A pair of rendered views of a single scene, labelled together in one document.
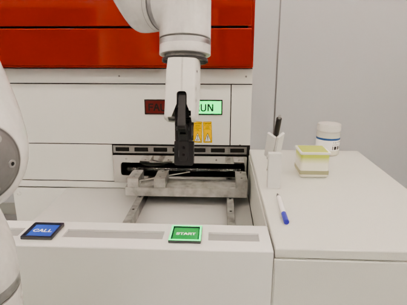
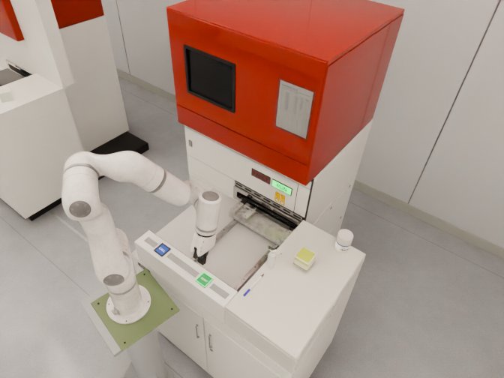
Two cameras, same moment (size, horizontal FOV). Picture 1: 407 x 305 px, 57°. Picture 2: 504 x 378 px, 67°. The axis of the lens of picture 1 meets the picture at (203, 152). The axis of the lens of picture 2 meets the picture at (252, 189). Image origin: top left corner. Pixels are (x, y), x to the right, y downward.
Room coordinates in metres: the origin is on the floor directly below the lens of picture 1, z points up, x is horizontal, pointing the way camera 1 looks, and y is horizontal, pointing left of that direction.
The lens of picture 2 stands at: (-0.09, -0.62, 2.39)
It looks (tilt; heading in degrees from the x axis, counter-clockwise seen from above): 43 degrees down; 32
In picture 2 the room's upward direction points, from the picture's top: 3 degrees clockwise
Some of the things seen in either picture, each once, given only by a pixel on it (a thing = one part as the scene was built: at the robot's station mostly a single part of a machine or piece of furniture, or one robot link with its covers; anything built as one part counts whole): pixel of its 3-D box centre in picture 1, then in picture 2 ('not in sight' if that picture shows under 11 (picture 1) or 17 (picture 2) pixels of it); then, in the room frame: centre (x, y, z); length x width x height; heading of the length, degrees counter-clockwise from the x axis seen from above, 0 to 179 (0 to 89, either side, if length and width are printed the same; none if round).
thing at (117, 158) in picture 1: (179, 169); (265, 208); (1.18, 0.08, 0.89); 0.44 x 0.02 x 0.10; 87
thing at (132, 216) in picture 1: (129, 221); (218, 236); (0.91, 0.20, 0.84); 0.50 x 0.02 x 0.03; 177
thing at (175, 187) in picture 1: (186, 187); (259, 225); (1.08, 0.05, 0.87); 0.36 x 0.08 x 0.03; 87
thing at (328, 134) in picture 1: (327, 138); (343, 241); (1.12, -0.38, 1.01); 0.07 x 0.07 x 0.10
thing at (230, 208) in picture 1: (231, 223); (260, 262); (0.90, -0.07, 0.84); 0.50 x 0.02 x 0.03; 177
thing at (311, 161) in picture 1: (311, 161); (304, 259); (0.93, -0.28, 1.00); 0.07 x 0.07 x 0.07; 88
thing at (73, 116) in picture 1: (125, 130); (241, 176); (1.20, 0.26, 1.02); 0.82 x 0.03 x 0.40; 87
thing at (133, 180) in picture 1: (135, 178); (236, 208); (1.09, 0.21, 0.89); 0.08 x 0.03 x 0.03; 177
